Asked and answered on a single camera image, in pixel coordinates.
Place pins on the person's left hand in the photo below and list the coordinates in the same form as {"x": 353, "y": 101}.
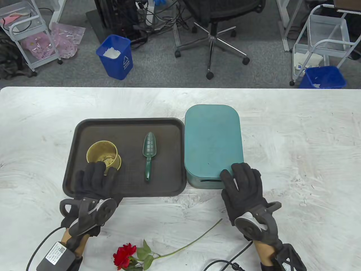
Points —
{"x": 96, "y": 180}

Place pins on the person's right hand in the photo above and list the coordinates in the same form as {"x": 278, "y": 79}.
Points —
{"x": 244, "y": 192}

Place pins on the gold flower pot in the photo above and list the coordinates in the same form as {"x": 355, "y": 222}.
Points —
{"x": 98, "y": 149}

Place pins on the green bin lid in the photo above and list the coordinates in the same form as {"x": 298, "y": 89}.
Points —
{"x": 211, "y": 141}

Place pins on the green plastic trowel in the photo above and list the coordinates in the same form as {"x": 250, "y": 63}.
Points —
{"x": 149, "y": 146}

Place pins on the red artificial rose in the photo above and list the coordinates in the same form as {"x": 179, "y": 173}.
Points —
{"x": 124, "y": 254}

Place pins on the person's left forearm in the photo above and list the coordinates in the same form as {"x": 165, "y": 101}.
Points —
{"x": 65, "y": 238}

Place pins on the grey handheld controller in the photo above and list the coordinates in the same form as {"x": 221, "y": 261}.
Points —
{"x": 104, "y": 209}
{"x": 253, "y": 225}

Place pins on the green plastic bin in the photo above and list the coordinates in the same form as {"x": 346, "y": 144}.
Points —
{"x": 203, "y": 183}

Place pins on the dark brown tray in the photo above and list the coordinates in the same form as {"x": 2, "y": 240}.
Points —
{"x": 129, "y": 135}

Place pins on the black box with white label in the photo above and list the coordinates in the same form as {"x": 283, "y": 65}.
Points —
{"x": 56, "y": 257}

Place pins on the blue trash bin white symbol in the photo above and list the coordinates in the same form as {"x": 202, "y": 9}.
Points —
{"x": 118, "y": 67}

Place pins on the pink plastic bag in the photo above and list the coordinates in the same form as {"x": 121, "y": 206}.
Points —
{"x": 36, "y": 45}
{"x": 67, "y": 39}

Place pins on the black backpack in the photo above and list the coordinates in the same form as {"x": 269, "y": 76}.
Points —
{"x": 8, "y": 62}

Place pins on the black floor mat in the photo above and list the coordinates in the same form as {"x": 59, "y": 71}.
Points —
{"x": 96, "y": 25}

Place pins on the black computer tower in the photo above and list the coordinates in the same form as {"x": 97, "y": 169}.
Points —
{"x": 118, "y": 14}

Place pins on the white desk leg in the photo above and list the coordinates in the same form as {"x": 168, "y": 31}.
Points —
{"x": 57, "y": 11}
{"x": 284, "y": 25}

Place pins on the pink paper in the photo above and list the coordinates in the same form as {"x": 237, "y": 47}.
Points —
{"x": 10, "y": 19}

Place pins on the black office chair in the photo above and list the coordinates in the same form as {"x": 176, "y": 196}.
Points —
{"x": 214, "y": 11}

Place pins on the brown cardboard box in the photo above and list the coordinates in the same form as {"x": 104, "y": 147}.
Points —
{"x": 348, "y": 4}

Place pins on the black lattice wrist mount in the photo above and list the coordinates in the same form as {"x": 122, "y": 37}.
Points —
{"x": 290, "y": 259}

